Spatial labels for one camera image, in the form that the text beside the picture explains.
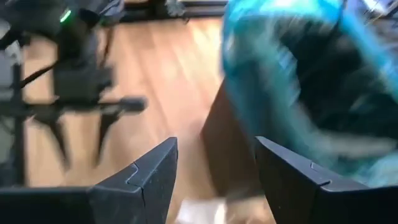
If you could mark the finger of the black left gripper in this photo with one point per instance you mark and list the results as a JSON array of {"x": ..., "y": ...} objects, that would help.
[
  {"x": 56, "y": 133},
  {"x": 104, "y": 130}
]

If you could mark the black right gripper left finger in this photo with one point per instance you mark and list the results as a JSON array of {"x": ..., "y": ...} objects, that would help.
[{"x": 140, "y": 199}]

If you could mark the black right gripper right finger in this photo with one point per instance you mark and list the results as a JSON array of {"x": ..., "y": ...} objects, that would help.
[{"x": 298, "y": 199}]

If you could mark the teal plastic bin liner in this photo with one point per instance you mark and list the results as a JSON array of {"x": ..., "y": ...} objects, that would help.
[{"x": 258, "y": 77}]

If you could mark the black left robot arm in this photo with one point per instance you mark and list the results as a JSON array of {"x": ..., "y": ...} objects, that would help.
[{"x": 37, "y": 21}]

